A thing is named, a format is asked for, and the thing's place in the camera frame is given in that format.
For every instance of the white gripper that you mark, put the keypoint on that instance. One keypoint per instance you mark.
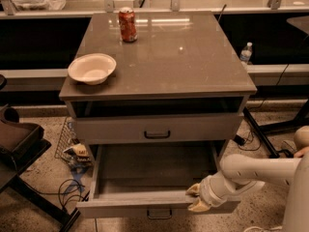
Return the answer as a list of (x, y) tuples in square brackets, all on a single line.
[(209, 190)]

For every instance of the wire mesh basket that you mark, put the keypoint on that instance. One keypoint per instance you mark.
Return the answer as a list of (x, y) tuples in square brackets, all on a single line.
[(69, 150)]

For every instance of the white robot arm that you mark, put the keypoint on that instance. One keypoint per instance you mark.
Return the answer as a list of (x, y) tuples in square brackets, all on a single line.
[(240, 174)]

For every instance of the black floor stand right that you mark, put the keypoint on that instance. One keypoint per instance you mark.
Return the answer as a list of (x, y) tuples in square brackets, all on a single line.
[(273, 153)]

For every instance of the black floor stand left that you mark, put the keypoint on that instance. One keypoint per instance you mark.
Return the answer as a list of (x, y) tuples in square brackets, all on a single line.
[(10, 178)]

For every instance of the white bowl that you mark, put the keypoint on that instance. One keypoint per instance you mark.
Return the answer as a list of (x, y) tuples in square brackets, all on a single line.
[(92, 69)]

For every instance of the grey drawer cabinet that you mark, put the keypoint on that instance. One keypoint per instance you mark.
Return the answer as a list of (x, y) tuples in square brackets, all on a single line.
[(181, 64)]

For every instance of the grey top drawer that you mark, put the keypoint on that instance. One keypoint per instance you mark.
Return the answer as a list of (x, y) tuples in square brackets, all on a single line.
[(150, 129)]

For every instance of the grey drawer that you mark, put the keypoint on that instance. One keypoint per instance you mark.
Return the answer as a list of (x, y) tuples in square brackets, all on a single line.
[(147, 180), (150, 129)]

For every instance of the red soda can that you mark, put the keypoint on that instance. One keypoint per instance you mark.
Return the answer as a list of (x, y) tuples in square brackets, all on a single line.
[(127, 24)]

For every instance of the black floor stand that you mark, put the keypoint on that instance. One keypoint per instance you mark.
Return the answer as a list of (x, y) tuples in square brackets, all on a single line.
[(10, 178), (273, 153)]

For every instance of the dark tray on left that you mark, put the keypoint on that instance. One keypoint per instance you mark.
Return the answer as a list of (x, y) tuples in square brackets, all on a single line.
[(16, 138)]

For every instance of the clear plastic water bottle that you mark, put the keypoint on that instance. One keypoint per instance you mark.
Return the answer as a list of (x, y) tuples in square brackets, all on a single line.
[(246, 53)]

